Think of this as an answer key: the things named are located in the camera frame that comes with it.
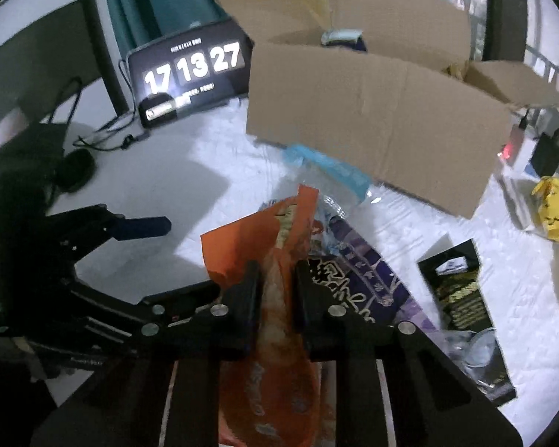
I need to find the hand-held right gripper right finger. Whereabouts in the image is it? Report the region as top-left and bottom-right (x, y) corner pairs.
(293, 261), (523, 447)

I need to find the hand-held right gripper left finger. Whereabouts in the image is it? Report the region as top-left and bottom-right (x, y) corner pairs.
(30, 261), (263, 447)

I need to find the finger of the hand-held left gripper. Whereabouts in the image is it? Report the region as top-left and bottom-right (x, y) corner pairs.
(43, 204), (172, 264)
(71, 279), (229, 332)

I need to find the orange snack packet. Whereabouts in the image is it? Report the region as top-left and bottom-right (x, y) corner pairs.
(200, 185), (322, 447)

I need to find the purple snack packet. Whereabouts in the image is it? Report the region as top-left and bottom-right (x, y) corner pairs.
(307, 216), (441, 336)

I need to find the brown cardboard box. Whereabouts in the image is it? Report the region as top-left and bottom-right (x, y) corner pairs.
(208, 0), (559, 219)

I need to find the black round device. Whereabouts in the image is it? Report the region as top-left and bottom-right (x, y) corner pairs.
(58, 149), (96, 193)

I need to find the blue clear snack packet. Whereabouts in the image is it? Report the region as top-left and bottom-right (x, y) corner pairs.
(282, 143), (385, 219)

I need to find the black snack packet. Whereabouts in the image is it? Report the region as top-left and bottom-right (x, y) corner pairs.
(417, 238), (517, 403)

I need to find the black tablet clock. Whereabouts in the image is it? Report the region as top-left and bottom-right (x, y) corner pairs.
(127, 21), (253, 130)

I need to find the clear plastic wrapper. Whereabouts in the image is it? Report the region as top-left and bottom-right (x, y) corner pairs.
(440, 328), (499, 383)

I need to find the teal curtain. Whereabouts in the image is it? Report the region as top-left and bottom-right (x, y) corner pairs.
(98, 0), (236, 50)

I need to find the yellow wipes packet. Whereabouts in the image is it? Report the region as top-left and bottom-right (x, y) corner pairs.
(531, 176), (559, 245)

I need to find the blue white snack packet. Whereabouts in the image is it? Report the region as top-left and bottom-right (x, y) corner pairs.
(320, 28), (368, 53)

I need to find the black charger block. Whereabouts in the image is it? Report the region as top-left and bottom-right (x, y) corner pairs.
(528, 126), (559, 178)

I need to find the black window frame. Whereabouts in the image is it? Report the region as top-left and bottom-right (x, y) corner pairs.
(484, 0), (529, 61)

